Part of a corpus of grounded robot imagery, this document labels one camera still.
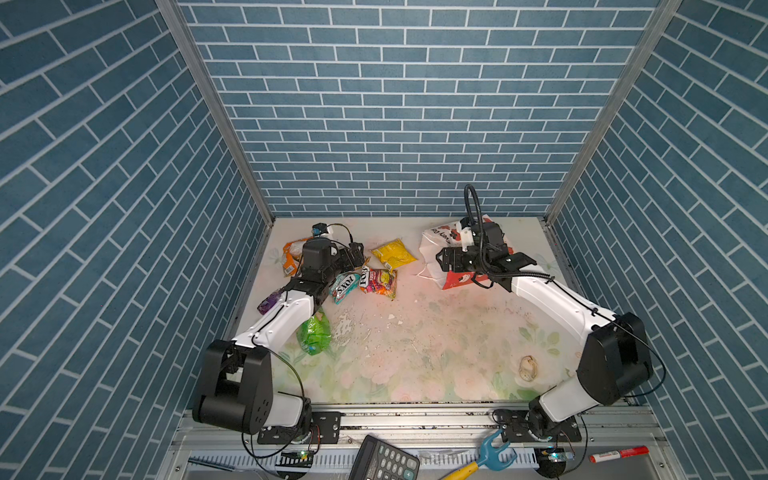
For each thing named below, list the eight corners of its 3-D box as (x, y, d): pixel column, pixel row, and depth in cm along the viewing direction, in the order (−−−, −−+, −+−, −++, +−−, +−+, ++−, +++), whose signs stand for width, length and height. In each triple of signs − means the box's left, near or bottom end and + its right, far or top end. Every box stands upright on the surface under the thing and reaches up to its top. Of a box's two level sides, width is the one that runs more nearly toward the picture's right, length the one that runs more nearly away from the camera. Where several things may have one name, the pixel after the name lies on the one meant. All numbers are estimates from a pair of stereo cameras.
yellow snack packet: (390, 275, 105) (390, 269, 102) (374, 255, 111) (373, 248, 108) (414, 262, 109) (414, 255, 106) (397, 243, 115) (397, 236, 112)
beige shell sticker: (521, 381, 83) (524, 379, 82) (515, 358, 88) (518, 355, 86) (539, 381, 84) (542, 379, 82) (532, 358, 88) (535, 355, 86)
